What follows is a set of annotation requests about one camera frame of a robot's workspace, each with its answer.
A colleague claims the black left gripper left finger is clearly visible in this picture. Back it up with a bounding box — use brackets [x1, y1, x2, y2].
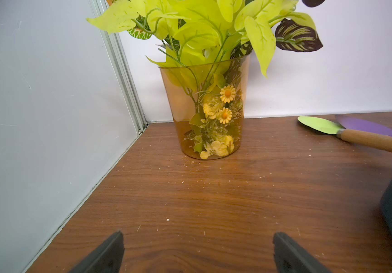
[69, 231, 125, 273]

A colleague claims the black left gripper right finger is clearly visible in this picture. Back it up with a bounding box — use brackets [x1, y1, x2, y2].
[273, 232, 331, 273]

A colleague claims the amber glass vase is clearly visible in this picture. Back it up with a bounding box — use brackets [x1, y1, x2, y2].
[160, 56, 249, 160]

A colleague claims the artificial green leafy plant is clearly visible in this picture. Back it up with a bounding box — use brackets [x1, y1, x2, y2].
[88, 0, 323, 74]

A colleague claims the green trowel wooden handle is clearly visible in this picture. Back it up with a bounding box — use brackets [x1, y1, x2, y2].
[297, 116, 392, 152]

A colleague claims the purple trowel pink handle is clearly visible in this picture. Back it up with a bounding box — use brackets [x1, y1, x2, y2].
[335, 114, 392, 137]

